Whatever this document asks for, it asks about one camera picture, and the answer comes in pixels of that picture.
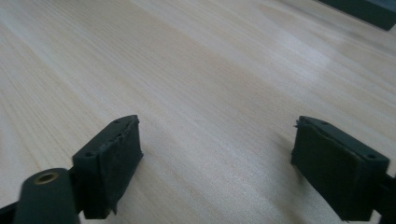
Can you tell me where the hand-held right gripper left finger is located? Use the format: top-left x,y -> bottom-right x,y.
72,114 -> 145,220

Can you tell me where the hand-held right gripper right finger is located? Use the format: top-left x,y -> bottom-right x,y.
290,115 -> 390,222

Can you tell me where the dark wire rack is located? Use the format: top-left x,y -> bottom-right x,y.
317,0 -> 396,32

